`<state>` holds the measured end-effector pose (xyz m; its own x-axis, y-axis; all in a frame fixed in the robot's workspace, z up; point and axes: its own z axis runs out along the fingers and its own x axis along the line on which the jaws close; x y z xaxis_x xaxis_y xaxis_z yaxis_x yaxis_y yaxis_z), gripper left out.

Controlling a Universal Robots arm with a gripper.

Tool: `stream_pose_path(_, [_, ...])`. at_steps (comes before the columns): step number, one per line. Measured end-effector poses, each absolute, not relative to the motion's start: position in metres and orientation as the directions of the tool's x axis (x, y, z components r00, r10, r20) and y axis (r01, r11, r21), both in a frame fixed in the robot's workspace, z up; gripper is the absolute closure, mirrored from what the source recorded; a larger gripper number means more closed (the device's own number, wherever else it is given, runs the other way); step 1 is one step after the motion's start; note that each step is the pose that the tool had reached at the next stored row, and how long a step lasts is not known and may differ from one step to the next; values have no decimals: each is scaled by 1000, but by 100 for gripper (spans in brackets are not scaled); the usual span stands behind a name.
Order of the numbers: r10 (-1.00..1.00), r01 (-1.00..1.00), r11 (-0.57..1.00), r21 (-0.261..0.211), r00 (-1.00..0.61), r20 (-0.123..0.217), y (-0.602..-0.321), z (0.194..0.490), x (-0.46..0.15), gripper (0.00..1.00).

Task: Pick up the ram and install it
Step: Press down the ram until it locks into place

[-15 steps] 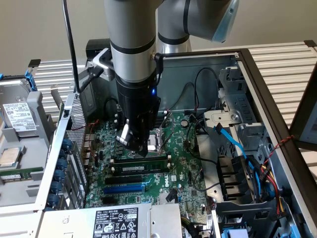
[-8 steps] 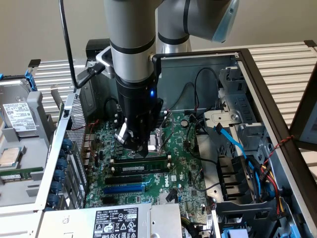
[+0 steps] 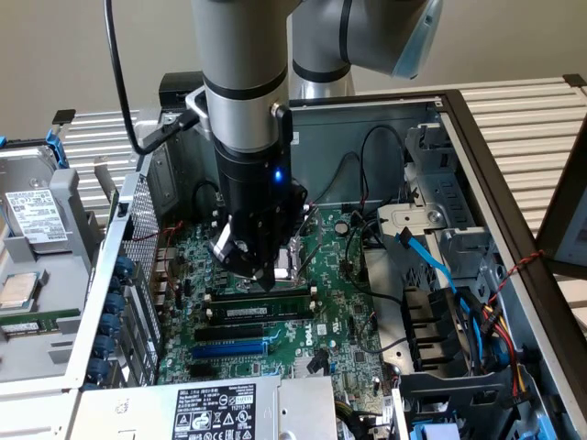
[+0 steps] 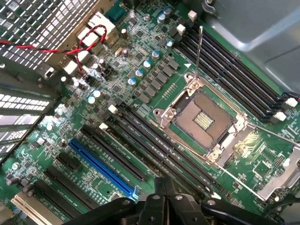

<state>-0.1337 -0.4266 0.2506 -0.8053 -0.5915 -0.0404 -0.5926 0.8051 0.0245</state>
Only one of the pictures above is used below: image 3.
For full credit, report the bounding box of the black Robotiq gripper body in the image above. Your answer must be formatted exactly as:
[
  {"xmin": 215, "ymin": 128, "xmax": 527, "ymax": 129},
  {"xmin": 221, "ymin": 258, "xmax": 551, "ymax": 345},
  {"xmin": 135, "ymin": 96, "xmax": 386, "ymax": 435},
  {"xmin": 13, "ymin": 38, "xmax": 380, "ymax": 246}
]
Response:
[{"xmin": 215, "ymin": 142, "xmax": 294, "ymax": 271}]

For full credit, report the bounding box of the metal socket cover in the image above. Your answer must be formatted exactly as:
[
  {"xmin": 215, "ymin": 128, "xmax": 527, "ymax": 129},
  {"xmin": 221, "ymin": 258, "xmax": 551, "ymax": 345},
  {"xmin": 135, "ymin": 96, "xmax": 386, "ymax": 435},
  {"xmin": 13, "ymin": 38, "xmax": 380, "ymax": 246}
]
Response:
[{"xmin": 293, "ymin": 204, "xmax": 323, "ymax": 259}]

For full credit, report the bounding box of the open metal PC case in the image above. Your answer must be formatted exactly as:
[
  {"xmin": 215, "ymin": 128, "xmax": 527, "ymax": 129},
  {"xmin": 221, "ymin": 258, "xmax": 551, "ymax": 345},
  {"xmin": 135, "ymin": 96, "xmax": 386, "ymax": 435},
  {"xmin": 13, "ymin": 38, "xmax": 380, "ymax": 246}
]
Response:
[{"xmin": 63, "ymin": 89, "xmax": 587, "ymax": 440}]

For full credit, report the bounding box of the CPU socket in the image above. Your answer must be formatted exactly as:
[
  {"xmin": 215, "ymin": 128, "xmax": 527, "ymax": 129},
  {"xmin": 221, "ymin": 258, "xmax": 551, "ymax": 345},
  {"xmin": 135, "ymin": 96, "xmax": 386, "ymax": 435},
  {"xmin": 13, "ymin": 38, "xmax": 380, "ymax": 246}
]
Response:
[{"xmin": 234, "ymin": 245, "xmax": 307, "ymax": 291}]

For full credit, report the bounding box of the long black expansion slot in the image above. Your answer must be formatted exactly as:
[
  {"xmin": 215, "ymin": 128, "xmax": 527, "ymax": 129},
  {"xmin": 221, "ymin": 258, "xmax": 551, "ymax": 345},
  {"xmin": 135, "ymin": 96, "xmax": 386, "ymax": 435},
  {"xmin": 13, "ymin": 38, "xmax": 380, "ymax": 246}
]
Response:
[{"xmin": 194, "ymin": 322, "xmax": 266, "ymax": 343}]

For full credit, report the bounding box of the metal rear port block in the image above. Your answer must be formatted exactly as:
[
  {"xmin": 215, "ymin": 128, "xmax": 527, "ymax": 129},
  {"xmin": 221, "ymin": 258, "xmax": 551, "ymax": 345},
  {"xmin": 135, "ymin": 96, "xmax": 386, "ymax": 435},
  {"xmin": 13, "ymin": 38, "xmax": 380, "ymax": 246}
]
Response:
[{"xmin": 152, "ymin": 248, "xmax": 179, "ymax": 307}]

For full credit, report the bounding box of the green Dell motherboard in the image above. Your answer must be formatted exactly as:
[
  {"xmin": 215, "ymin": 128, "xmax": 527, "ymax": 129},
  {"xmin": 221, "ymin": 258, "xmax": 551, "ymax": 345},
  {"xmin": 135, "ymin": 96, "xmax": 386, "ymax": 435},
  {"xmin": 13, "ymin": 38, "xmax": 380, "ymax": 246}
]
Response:
[{"xmin": 155, "ymin": 206, "xmax": 395, "ymax": 418}]

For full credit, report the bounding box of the blue expansion slot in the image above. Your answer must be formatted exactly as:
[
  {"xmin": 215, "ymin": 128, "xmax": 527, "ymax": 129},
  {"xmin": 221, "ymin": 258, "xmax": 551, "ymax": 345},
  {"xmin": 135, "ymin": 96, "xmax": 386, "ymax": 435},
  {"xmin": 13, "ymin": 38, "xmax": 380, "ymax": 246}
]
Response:
[{"xmin": 190, "ymin": 340, "xmax": 270, "ymax": 361}]

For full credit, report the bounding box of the black box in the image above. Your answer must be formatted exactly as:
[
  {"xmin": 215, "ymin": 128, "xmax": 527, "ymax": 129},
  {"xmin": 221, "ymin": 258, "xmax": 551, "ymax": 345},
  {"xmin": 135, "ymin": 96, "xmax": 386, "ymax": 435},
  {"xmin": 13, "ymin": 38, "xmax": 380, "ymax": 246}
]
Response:
[{"xmin": 158, "ymin": 71, "xmax": 205, "ymax": 109}]

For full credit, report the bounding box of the metal disk bay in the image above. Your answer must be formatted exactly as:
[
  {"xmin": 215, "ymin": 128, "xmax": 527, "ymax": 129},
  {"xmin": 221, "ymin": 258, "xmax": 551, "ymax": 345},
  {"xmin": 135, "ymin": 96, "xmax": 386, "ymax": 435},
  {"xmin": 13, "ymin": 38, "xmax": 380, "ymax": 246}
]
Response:
[{"xmin": 375, "ymin": 121, "xmax": 505, "ymax": 294}]

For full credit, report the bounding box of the grey parts rack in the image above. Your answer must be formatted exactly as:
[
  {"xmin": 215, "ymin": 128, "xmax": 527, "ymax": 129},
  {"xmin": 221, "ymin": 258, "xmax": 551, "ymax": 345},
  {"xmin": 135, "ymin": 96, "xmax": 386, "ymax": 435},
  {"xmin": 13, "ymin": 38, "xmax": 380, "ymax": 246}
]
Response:
[{"xmin": 0, "ymin": 137, "xmax": 107, "ymax": 382}]

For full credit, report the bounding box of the grey power supply unit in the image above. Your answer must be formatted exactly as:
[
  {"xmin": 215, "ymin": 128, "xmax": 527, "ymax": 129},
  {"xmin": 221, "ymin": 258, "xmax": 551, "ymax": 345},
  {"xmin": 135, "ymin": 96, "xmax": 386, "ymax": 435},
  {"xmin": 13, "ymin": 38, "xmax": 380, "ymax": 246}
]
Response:
[{"xmin": 68, "ymin": 375, "xmax": 338, "ymax": 440}]

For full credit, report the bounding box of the black plastic fan shroud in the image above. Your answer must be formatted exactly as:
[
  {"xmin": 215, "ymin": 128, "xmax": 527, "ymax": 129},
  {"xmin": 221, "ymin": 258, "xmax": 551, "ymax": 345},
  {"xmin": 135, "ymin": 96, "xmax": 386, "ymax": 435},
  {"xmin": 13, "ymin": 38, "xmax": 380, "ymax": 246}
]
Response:
[{"xmin": 400, "ymin": 285, "xmax": 474, "ymax": 378}]

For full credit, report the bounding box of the silver hard disk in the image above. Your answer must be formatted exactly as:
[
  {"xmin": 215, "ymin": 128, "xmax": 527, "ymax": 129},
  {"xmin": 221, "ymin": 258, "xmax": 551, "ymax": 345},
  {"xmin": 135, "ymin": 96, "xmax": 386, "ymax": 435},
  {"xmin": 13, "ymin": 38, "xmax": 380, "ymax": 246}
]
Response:
[{"xmin": 0, "ymin": 146, "xmax": 77, "ymax": 254}]

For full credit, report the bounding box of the silver CPU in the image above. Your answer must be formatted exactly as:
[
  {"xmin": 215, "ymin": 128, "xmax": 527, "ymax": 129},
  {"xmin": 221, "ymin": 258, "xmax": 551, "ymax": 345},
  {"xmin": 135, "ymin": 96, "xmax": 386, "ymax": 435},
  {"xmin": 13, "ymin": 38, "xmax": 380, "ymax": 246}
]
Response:
[{"xmin": 0, "ymin": 271, "xmax": 41, "ymax": 311}]

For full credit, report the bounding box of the dark framed grey panel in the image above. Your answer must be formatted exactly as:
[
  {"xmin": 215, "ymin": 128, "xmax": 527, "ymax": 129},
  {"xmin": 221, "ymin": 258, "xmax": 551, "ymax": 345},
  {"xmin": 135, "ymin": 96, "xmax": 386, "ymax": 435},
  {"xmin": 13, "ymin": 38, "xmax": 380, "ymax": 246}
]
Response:
[{"xmin": 535, "ymin": 114, "xmax": 587, "ymax": 277}]

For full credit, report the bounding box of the short black wire loop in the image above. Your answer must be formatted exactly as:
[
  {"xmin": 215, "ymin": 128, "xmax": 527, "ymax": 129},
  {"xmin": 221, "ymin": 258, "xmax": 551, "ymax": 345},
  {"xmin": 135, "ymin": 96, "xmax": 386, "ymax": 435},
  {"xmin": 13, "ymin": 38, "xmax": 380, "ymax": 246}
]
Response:
[{"xmin": 192, "ymin": 180, "xmax": 222, "ymax": 226}]

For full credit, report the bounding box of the black gripper cable plug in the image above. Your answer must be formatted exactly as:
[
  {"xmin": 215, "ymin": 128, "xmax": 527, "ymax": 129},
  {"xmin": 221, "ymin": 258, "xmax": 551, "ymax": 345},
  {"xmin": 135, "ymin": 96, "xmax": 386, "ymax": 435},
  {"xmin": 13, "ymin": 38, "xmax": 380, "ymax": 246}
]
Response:
[{"xmin": 269, "ymin": 102, "xmax": 294, "ymax": 153}]

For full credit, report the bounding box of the low black wire loop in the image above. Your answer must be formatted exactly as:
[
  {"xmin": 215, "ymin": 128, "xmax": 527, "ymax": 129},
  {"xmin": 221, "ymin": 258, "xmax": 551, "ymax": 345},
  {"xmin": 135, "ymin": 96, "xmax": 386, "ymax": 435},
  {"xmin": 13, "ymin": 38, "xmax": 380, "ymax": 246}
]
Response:
[{"xmin": 315, "ymin": 149, "xmax": 364, "ymax": 204}]

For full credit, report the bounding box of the red-black twisted wire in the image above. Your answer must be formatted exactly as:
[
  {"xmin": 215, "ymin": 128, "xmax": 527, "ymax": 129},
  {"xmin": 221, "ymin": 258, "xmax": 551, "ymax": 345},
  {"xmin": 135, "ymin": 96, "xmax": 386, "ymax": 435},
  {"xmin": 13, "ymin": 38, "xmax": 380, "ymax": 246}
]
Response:
[
  {"xmin": 487, "ymin": 248, "xmax": 545, "ymax": 304},
  {"xmin": 131, "ymin": 221, "xmax": 185, "ymax": 243}
]

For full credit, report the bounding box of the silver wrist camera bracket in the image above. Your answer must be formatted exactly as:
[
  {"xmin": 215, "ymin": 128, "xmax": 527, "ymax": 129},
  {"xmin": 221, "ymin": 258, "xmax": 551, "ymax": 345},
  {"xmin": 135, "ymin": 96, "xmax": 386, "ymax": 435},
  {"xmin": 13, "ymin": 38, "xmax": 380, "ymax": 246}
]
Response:
[{"xmin": 183, "ymin": 85, "xmax": 215, "ymax": 143}]

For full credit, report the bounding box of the tall black wire loop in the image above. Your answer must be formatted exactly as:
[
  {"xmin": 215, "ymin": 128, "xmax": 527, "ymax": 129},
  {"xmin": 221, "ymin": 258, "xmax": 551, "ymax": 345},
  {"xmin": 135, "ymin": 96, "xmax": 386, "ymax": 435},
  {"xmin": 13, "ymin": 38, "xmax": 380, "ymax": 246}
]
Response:
[{"xmin": 359, "ymin": 125, "xmax": 410, "ymax": 206}]

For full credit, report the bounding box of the black wire connector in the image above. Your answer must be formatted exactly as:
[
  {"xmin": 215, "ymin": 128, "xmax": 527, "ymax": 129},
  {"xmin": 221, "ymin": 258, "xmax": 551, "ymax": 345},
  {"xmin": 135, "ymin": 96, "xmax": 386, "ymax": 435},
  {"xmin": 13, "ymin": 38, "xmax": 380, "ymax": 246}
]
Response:
[{"xmin": 306, "ymin": 351, "xmax": 327, "ymax": 376}]

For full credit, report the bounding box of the long black curved wire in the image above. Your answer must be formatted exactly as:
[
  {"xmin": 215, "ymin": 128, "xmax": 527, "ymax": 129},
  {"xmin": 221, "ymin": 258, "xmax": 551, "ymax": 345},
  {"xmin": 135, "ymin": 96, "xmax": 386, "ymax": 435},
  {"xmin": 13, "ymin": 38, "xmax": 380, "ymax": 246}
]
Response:
[{"xmin": 345, "ymin": 218, "xmax": 405, "ymax": 307}]

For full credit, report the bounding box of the blue SATA wire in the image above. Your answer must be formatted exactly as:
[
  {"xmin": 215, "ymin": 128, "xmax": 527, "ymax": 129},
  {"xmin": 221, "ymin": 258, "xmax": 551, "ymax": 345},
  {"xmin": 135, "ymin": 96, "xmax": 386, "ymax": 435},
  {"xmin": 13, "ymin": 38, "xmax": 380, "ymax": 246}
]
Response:
[{"xmin": 393, "ymin": 227, "xmax": 482, "ymax": 336}]

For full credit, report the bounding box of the graphics card with metal bracket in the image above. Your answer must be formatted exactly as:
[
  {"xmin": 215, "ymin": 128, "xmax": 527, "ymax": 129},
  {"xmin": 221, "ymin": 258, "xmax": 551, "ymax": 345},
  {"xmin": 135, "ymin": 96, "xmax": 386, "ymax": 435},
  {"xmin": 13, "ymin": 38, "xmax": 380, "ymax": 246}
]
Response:
[{"xmin": 93, "ymin": 156, "xmax": 121, "ymax": 228}]

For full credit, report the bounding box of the black camera cable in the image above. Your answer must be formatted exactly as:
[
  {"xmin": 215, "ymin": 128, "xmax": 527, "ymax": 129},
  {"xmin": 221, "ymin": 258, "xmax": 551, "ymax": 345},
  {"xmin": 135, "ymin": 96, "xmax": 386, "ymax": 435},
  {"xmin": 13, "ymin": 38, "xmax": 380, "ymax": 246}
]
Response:
[{"xmin": 102, "ymin": 0, "xmax": 199, "ymax": 158}]

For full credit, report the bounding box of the blue disk caddy rail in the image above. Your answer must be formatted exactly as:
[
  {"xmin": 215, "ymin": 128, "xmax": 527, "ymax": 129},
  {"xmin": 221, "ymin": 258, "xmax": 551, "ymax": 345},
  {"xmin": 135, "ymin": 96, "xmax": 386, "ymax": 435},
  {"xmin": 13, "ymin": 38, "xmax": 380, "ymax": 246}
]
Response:
[{"xmin": 44, "ymin": 126, "xmax": 71, "ymax": 170}]

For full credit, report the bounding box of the red yellow black wire bundle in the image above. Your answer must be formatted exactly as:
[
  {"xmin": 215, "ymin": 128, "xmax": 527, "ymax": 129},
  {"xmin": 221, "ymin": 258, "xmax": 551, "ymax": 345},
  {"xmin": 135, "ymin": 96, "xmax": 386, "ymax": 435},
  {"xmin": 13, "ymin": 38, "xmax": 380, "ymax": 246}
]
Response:
[{"xmin": 475, "ymin": 296, "xmax": 534, "ymax": 405}]

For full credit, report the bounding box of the dark grey plastic bracket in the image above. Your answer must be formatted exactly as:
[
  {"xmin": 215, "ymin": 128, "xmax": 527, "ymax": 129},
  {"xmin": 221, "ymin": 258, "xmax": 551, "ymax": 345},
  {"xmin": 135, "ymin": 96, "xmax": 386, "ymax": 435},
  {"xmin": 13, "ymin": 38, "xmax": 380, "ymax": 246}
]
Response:
[{"xmin": 393, "ymin": 368, "xmax": 574, "ymax": 440}]

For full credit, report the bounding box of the blue plastic drive rail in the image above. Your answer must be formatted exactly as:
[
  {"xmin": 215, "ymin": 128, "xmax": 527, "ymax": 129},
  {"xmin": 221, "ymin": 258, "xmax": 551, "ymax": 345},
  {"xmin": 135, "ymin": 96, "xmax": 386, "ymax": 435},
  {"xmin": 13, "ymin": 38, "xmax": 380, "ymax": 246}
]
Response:
[{"xmin": 410, "ymin": 421, "xmax": 460, "ymax": 440}]

